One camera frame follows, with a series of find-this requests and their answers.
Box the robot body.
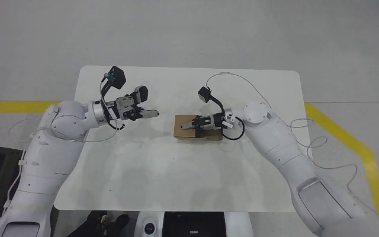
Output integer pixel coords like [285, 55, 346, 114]
[134, 210, 255, 237]

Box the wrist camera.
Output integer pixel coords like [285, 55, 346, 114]
[197, 86, 226, 116]
[99, 65, 127, 103]

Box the small brown carton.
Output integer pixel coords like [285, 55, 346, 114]
[173, 114, 224, 142]

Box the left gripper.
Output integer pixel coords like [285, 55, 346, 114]
[91, 85, 160, 125]

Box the black cable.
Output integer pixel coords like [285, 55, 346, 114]
[103, 102, 126, 132]
[221, 116, 246, 141]

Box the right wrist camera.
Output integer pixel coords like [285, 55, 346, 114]
[197, 86, 226, 116]

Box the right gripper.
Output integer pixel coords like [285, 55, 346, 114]
[181, 110, 237, 132]

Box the thin white cable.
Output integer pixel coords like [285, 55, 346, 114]
[205, 71, 272, 110]
[288, 117, 359, 197]

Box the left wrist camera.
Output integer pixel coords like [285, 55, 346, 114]
[99, 65, 127, 103]

